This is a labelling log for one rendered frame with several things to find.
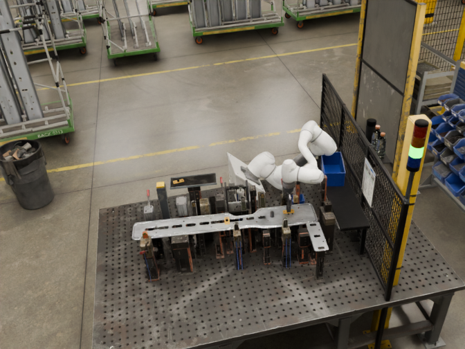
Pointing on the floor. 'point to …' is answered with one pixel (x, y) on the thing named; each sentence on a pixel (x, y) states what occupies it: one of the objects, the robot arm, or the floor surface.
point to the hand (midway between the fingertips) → (288, 207)
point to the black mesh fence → (362, 194)
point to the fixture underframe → (339, 339)
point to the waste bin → (26, 172)
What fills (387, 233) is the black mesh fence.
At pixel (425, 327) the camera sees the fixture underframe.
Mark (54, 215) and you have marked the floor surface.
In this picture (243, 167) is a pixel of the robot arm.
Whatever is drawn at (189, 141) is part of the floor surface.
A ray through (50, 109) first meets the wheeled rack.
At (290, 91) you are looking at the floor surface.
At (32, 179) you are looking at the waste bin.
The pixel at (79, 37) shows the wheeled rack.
